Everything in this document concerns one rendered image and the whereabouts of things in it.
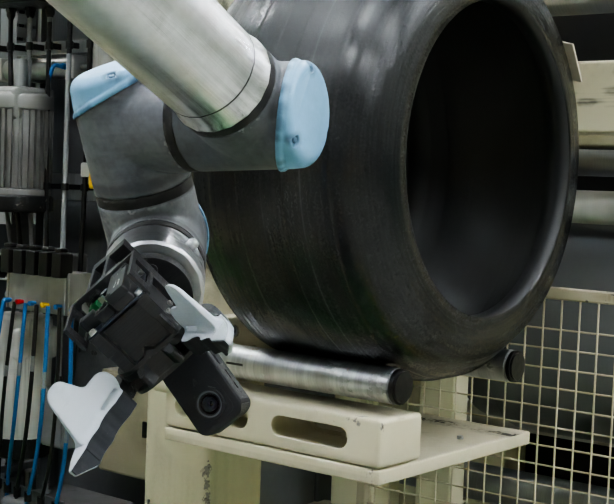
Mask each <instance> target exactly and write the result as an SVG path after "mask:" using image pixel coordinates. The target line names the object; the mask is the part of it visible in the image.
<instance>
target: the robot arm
mask: <svg viewBox="0 0 614 504"><path fill-rule="evenodd" d="M46 1H47V2H48V3H49V4H50V5H51V6H53V7H54V8H55V9H56V10H57V11H58V12H60V13H61V14H62V15H63V16H64V17H65V18H66V19H68V20H69V21H70V22H71V23H72V24H73V25H75V26H76V27H77V28H78V29H79V30H80V31H82V32H83V33H84V34H85V35H86V36H87V37H89V38H90V39H91V40H92V41H93V42H94V43H95V44H97V45H98V46H99V47H100V48H101V49H102V50H104V51H105V52H106V53H107V54H108V55H109V56H111V57H112V58H113V59H114V60H115V61H114V62H110V63H107V64H104V65H101V66H99V67H96V68H93V69H91V70H88V71H86V72H84V73H82V74H80V75H79V76H77V77H76V78H75V79H74V80H73V82H72V83H71V86H70V96H71V100H72V105H73V110H74V114H73V120H76V122H77V126H78V130H79V134H80V138H81V142H82V146H83V150H84V154H85V158H86V162H87V166H88V170H89V174H90V178H91V182H92V186H93V190H94V194H95V197H96V200H97V205H98V209H99V213H100V217H101V221H102V225H103V228H104V232H105V236H106V240H107V246H108V248H107V252H106V256H105V257H104V258H102V259H101V260H100V261H99V262H98V263H97V264H95V265H94V267H93V270H92V274H91V277H90V281H89V284H88V288H87V291H86V293H85V294H84V295H83V296H82V297H80V298H79V299H78V300H77V301H76V302H75V303H74V304H73V305H71V307H70V311H69V314H68V317H67V320H66V324H65V327H64V330H63V332H64V333H65V334H66V335H67V336H68V337H69V338H70V339H71V340H72V341H73V342H74V343H75V344H77V345H78V346H79V347H80V348H81V349H82V350H83V351H84V352H85V351H86V350H87V348H88V344H89V341H90V342H91V343H92V344H93V345H94V346H95V347H96V348H97V349H98V350H99V351H100V352H102V353H103V354H104V355H105V356H106V357H107V358H108V359H109V358H110V359H111V360H112V361H113V362H114V363H115V364H116V365H117V366H118V367H119V368H118V375H117V376H116V377H114V376H113V375H111V374H110V373H107V372H99V373H97V374H95V375H94V376H93V377H92V378H91V380H90V381H89V382H88V384H87V385H86V386H85V387H78V386H74V385H71V384H68V383H64V382H56V383H54V384H53V385H52V386H51V387H50V389H49V391H48V394H47V400H48V403H49V405H50V407H51V409H52V410H53V411H54V413H55V414H56V416H57V417H58V419H59V420H60V421H61V423H62V424H63V426H64V427H65V429H66V430H67V431H68V433H69V434H70V436H71V437H72V439H73V440H74V442H75V448H76V449H75V451H74V453H73V456H72V459H71V462H70V468H69V473H70V474H71V475H73V476H74V477H77V476H79V475H81V474H83V473H85V472H87V471H90V470H92V469H94V468H96V467H97V466H98V465H100V463H101V461H102V458H103V456H104V454H105V452H106V451H107V449H108V448H109V447H110V445H111V444H112V443H113V441H114V438H115V436H116V434H117V432H118V430H119V429H120V427H121V426H122V425H123V423H124V422H125V421H126V420H127V419H128V418H129V416H130V415H131V414H132V412H133V410H134V409H135V407H136V406H137V403H136V402H135V401H134V400H133V398H134V396H135V394H136V392H138V393H139V394H144V393H146V392H148V391H150V390H151V389H153V388H154V387H155V386H156V385H158V384H159V383H160V382H161V381H162V380H163V382H164V383H165V384H166V386H167V387H168V389H169V390H170V392H171V393H172V395H173V396H174V397H175V399H176V400H177V402H178V403H179V405H180V406H181V408H182V409H183V411H184V412H185V413H186V415H187V416H188V418H189V419H190V421H191V422H192V424H193V425H194V426H195V428H196V429H197V431H198V432H199V433H200V434H201V435H204V436H209V435H213V434H217V433H220V432H222V431H223V430H224V429H226V428H227V427H228V426H230V425H231V424H232V423H233V422H235V421H236V420H237V419H239V418H240V417H241V416H243V415H244V414H245V413H246V412H247V411H248V409H249V408H250V404H251V401H250V398H249V396H248V395H247V394H246V392H245V391H244V389H243V388H242V386H241V385H240V384H239V382H238V381H237V379H236V378H235V377H234V375H233V374H232V372H231V371H230V369H229V368H228V367H227V365H226V364H225V362H224V361H223V360H222V358H221V357H220V355H219V354H218V353H220V352H222V353H223V354H224V355H225V356H228V355H229V354H230V353H231V352H232V348H233V338H234V328H233V325H232V324H231V322H230V321H229V320H228V318H227V317H226V316H225V315H224V314H223V313H222V312H221V311H220V310H219V309H218V308H217V307H216V306H214V305H212V304H209V303H204V304H202V303H203V297H204V291H205V272H206V254H207V251H208V246H209V228H208V223H207V219H206V217H205V214H204V212H203V210H202V208H201V206H200V205H199V204H198V200H197V195H196V191H195V187H194V182H193V179H192V175H191V172H198V171H200V172H209V171H244V170H279V171H280V172H285V171H287V170H288V169H299V168H306V167H308V166H310V165H311V164H313V163H314V162H315V161H316V160H317V159H318V157H319V156H320V154H321V152H322V150H323V148H324V145H325V142H326V137H327V131H328V127H329V99H328V93H327V88H326V84H325V81H324V78H323V76H322V74H321V72H320V71H319V69H318V68H317V67H316V66H315V65H314V64H313V63H312V62H310V61H306V60H300V59H298V58H293V59H292V60H291V61H278V60H276V59H275V58H274V56H273V55H272V54H271V53H270V52H269V51H268V50H267V49H266V48H265V47H264V46H263V45H262V44H261V43H260V42H259V41H258V40H257V39H256V38H254V37H253V36H251V35H249V34H248V33H247V32H246V31H245V30H244V29H243V28H242V27H241V26H240V25H239V24H238V23H237V22H236V21H235V20H234V19H233V17H232V16H231V15H230V14H229V13H228V12H227V11H226V10H225V9H224V8H223V7H222V6H221V5H220V4H219V3H218V2H217V1H216V0H46ZM84 303H87V306H88V307H89V313H88V314H86V313H85V312H84V311H83V310H82V304H84ZM91 303H93V304H92V305H91ZM90 305H91V306H90ZM73 318H75V319H76V320H77V321H78V322H79V325H80V326H81V327H82V328H83V329H85V330H86V334H85V337H84V339H83V338H82V337H81V336H80V335H79V334H78V333H77V332H76V331H75V330H74V329H73V328H72V327H71V324H72V321H73Z"/></svg>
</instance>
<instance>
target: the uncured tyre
mask: <svg viewBox="0 0 614 504"><path fill-rule="evenodd" d="M227 12H228V13H229V14H230V15H231V16H232V17H233V19H234V20H235V21H236V22H237V23H238V24H239V25H240V26H241V27H242V28H243V29H244V30H245V31H246V32H247V33H248V34H249V35H251V36H253V37H254V38H256V39H257V40H258V41H259V42H260V43H261V44H262V45H263V46H264V47H265V48H266V49H267V50H268V51H269V52H270V53H271V54H272V55H273V56H274V58H275V59H276V60H278V61H291V60H292V59H293V58H298V59H300V60H306V61H310V62H312V63H313V64H314V65H315V66H316V67H317V68H318V69H319V71H320V72H321V74H322V76H323V78H324V81H325V84H326V88H327V93H328V99H329V127H328V131H327V137H326V142H325V145H324V148H323V150H322V152H321V154H320V156H319V157H318V159H317V160H316V161H315V162H314V163H313V164H311V165H310V166H308V167H306V168H299V169H288V170H287V171H285V172H280V171H279V170H244V171H209V172H200V171H198V172H191V175H192V179H193V182H194V187H195V191H196V195H197V200H198V204H199V205H200V206H201V208H202V210H203V212H204V214H205V217H206V219H207V223H208V228H209V246H208V251H207V254H206V262H207V264H208V267H209V270H210V272H211V274H212V277H213V279H214V281H215V283H216V285H217V287H218V289H219V291H220V293H221V294H222V296H223V298H224V299H225V301H226V303H227V304H228V306H229V307H230V309H231V310H232V311H233V313H234V314H235V315H236V317H237V318H238V319H239V320H240V321H241V323H242V324H243V325H244V326H245V327H246V328H247V329H248V330H249V331H250V332H251V333H252V334H254V335H255V336H256V337H257V338H258V339H260V340H261V341H262V342H264V343H265V344H267V345H269V346H270V347H272V348H274V349H276V350H282V351H289V352H295V353H302V354H309V355H317V356H324V357H331V358H338V359H344V360H350V361H357V362H364V363H371V364H377V365H384V366H391V367H398V368H402V369H407V370H408V371H409V372H410V374H411V376H412V380H414V381H434V380H440V379H445V378H451V377H457V376H461V375H464V374H467V373H470V372H472V371H474V370H476V369H478V368H480V367H481V366H483V365H484V364H486V363H487V362H489V361H490V360H491V359H492V358H494V357H495V356H496V355H497V354H498V353H499V352H500V351H501V350H502V349H503V348H504V347H506V346H507V345H508V344H509V343H510V342H511V341H512V340H513V339H514V338H515V337H516V336H517V335H518V334H519V333H520V332H521V331H522V330H523V329H524V328H525V327H526V326H527V325H528V323H529V322H530V321H531V319H532V318H533V317H534V315H535V314H536V312H537V311H538V309H539V308H540V306H541V305H542V303H543V301H544V299H545V297H546V296H547V294H548V292H549V290H550V288H551V285H552V283H553V281H554V279H555V276H556V274H557V271H558V268H559V266H560V263H561V260H562V257H563V254H564V251H565V247H566V244H567V240H568V236H569V232H570V227H571V223H572V217H573V212H574V206H575V199H576V191H577V181H578V165H579V130H578V115H577V105H576V98H575V91H574V85H573V79H572V75H571V70H570V66H569V62H568V58H567V54H566V51H565V48H564V45H563V42H562V39H561V36H560V34H559V31H558V29H557V26H556V24H555V22H554V20H553V18H552V15H551V14H550V12H549V10H548V8H547V6H546V5H545V3H544V1H543V0H234V1H233V2H232V4H231V5H230V7H229V8H228V10H227Z"/></svg>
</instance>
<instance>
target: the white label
mask: <svg viewBox="0 0 614 504"><path fill-rule="evenodd" d="M562 42H563V45H564V48H565V51H566V54H567V58H568V62H569V66H570V70H571V75H572V79H573V81H577V82H582V78H581V73H580V69H579V65H578V60H577V56H576V52H575V47H574V44H573V43H568V42H564V41H562Z"/></svg>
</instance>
